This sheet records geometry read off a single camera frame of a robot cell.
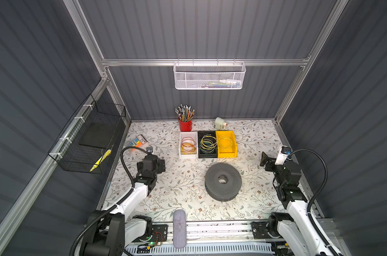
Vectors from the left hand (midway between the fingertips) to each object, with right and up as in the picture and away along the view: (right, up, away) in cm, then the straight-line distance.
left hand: (151, 162), depth 88 cm
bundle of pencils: (+17, +30, +19) cm, 40 cm away
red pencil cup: (+18, +21, +20) cm, 34 cm away
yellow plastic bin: (+48, +4, +13) cm, 50 cm away
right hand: (+65, +5, -8) cm, 66 cm away
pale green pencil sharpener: (+42, +23, +22) cm, 52 cm away
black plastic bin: (+29, +2, +10) cm, 31 cm away
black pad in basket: (-21, +15, -13) cm, 29 cm away
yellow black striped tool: (-16, +5, -18) cm, 24 cm away
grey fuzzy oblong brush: (+17, -28, -16) cm, 37 cm away
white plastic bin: (+23, +15, +16) cm, 32 cm away
